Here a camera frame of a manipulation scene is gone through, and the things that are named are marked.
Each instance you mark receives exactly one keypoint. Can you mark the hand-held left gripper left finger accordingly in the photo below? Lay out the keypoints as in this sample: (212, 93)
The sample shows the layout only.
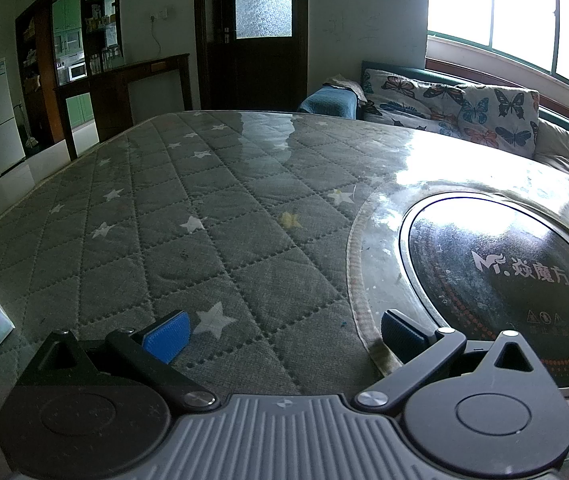
(167, 332)

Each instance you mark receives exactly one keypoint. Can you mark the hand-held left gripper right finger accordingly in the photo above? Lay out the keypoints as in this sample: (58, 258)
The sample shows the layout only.
(399, 335)

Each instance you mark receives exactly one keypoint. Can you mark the round black induction cooktop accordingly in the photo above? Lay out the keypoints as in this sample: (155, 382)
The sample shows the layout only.
(489, 260)

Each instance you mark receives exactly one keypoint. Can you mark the grey quilted star table cover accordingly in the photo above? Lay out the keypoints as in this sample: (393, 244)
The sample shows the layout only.
(164, 210)

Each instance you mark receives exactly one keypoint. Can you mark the blue towel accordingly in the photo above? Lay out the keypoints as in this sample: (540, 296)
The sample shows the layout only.
(329, 102)

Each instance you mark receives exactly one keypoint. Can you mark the beige cushion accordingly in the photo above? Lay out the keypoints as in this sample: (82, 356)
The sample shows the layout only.
(564, 150)

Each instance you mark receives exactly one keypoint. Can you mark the dark wooden sideboard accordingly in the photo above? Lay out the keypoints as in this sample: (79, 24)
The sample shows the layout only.
(109, 90)

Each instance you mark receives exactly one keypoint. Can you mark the beige towel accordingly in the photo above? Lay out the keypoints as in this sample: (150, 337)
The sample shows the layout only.
(347, 85)

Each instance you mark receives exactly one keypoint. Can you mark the butterfly print sofa cushion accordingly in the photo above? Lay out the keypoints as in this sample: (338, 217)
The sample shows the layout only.
(439, 77)

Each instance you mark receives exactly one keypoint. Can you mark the white microwave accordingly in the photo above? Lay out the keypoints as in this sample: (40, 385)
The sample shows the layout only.
(78, 71)

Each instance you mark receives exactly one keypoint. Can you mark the dark wooden door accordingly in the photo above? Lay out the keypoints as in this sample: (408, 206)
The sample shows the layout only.
(254, 70)

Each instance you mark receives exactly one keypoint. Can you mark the dark wooden shelf cabinet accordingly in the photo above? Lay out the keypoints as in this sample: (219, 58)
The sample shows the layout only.
(39, 60)

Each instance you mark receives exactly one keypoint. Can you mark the green framed window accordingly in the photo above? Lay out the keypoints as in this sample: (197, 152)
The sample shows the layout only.
(514, 10)

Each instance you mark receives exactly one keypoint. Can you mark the white wall socket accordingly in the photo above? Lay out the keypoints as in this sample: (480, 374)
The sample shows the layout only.
(163, 11)

